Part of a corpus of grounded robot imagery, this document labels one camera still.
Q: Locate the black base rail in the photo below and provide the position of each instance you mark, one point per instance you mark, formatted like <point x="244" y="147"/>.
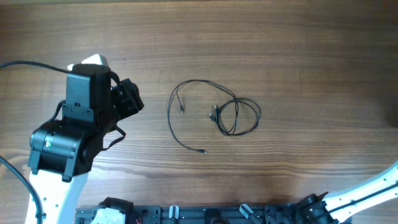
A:
<point x="154" y="214"/>

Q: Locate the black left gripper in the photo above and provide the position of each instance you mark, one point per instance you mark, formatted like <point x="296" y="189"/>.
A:
<point x="128" y="93"/>

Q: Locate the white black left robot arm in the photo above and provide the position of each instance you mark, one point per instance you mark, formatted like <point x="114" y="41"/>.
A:
<point x="62" y="151"/>

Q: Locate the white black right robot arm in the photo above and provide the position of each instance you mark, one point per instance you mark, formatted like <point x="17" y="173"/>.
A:
<point x="339" y="206"/>

